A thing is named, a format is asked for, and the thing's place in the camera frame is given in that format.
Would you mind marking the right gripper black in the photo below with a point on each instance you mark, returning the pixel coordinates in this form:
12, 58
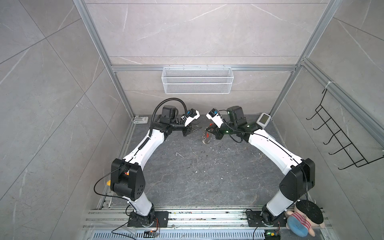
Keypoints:
218, 135

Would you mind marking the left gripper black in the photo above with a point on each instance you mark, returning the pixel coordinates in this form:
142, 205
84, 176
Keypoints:
188, 129

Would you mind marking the grey key organizer red handle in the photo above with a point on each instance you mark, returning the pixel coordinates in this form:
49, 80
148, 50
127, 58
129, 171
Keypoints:
206, 138

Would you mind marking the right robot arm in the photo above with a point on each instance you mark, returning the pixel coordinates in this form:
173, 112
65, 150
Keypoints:
299, 173

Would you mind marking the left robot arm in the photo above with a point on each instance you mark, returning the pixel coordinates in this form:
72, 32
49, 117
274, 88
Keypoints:
127, 177

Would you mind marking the white digital timer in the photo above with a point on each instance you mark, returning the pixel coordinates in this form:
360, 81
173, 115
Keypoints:
263, 120

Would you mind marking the boy plush doll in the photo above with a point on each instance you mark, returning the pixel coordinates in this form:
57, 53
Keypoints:
304, 218

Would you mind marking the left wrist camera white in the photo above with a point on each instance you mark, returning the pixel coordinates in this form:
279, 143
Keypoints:
190, 116

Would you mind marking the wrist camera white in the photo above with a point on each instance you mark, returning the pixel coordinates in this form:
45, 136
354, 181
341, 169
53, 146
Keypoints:
190, 116
215, 116

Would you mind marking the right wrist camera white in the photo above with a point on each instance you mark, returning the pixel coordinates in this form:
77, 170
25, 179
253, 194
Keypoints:
215, 116

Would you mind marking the white wire mesh basket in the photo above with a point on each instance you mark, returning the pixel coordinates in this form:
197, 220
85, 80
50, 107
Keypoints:
197, 80

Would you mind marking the white corner bracket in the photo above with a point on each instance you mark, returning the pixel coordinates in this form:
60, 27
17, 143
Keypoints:
141, 120

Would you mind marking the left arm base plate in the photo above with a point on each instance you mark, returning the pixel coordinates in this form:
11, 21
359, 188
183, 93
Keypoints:
155, 219

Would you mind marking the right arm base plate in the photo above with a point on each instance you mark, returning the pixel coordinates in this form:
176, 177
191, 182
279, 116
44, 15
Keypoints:
255, 219

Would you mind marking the black wire hook rack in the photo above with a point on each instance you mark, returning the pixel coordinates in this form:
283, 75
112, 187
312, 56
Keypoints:
339, 137

